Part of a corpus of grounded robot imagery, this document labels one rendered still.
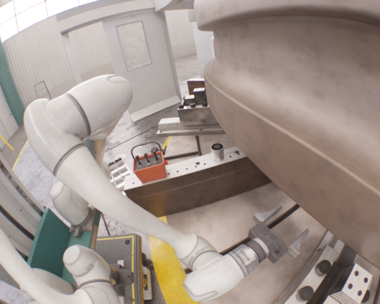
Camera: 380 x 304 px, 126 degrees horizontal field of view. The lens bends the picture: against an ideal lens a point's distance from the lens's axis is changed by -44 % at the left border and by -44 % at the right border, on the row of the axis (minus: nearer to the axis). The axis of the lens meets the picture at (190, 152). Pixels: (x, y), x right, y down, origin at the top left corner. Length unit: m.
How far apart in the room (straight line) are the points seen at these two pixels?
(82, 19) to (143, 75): 1.79
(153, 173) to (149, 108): 3.03
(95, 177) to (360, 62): 0.73
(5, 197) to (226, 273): 0.92
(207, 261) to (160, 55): 3.87
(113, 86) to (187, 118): 1.62
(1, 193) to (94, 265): 0.58
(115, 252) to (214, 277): 1.00
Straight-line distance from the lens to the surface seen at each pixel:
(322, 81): 0.66
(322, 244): 1.30
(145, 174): 1.05
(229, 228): 1.25
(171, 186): 1.12
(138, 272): 1.24
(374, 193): 0.56
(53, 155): 0.37
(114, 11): 3.72
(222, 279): 0.47
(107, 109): 0.44
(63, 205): 0.92
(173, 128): 2.23
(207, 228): 1.26
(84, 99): 0.42
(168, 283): 1.50
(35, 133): 0.40
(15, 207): 0.97
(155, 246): 1.63
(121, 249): 1.36
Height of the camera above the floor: 1.42
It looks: 36 degrees down
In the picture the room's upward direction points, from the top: 11 degrees counter-clockwise
